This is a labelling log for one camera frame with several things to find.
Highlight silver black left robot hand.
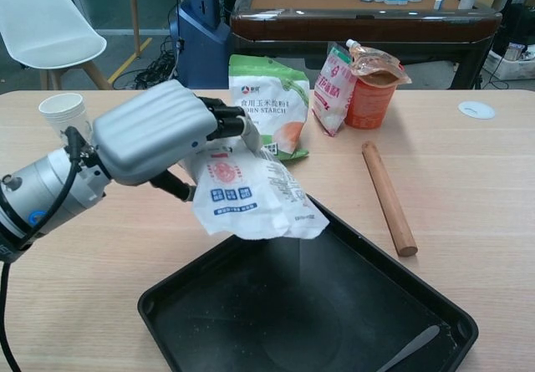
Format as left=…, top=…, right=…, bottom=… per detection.
left=89, top=80, right=268, bottom=202

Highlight white sugar bag blue print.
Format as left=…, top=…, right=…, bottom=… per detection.
left=179, top=135, right=331, bottom=242

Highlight green white corn starch bag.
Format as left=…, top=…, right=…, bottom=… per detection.
left=228, top=54, right=311, bottom=162

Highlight pink white powder packet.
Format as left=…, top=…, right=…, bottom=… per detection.
left=312, top=42, right=357, bottom=138

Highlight black baking tray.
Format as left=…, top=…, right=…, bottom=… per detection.
left=137, top=194, right=479, bottom=372

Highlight stack of white paper cups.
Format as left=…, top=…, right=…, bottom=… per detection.
left=38, top=92, right=94, bottom=140

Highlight blue robot stand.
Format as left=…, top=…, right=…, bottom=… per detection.
left=169, top=0, right=232, bottom=90

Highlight white plastic chair wooden legs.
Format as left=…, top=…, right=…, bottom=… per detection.
left=0, top=0, right=114, bottom=91

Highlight brown sauce spout pouch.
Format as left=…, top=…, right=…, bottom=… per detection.
left=344, top=38, right=412, bottom=86

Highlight dark brown mahjong table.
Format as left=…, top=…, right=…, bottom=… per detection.
left=229, top=0, right=503, bottom=90

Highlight wooden rolling pin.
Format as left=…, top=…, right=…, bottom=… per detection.
left=361, top=140, right=418, bottom=257

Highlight white storage box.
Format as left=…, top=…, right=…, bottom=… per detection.
left=484, top=41, right=535, bottom=81

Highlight black floor cables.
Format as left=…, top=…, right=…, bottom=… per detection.
left=133, top=45, right=185, bottom=91

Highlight wooden post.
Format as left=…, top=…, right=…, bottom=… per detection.
left=127, top=0, right=143, bottom=59

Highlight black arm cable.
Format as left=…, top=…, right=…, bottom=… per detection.
left=0, top=258, right=22, bottom=372

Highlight white round cable grommet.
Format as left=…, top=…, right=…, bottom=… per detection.
left=457, top=100, right=497, bottom=120

